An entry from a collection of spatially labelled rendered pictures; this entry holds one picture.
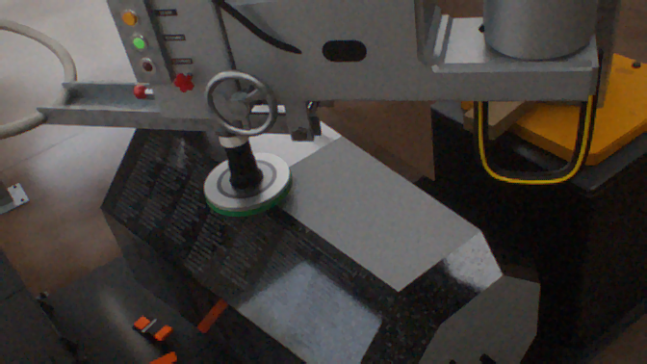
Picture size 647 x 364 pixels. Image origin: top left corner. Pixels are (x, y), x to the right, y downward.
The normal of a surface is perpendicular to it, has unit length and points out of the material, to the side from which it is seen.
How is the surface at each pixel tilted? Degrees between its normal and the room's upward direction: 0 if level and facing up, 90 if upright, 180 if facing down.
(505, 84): 90
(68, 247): 0
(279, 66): 90
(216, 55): 90
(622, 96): 0
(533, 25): 90
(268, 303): 45
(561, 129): 0
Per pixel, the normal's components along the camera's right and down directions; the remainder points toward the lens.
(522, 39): -0.48, 0.61
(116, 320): -0.15, -0.77
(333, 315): -0.64, -0.19
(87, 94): -0.24, 0.64
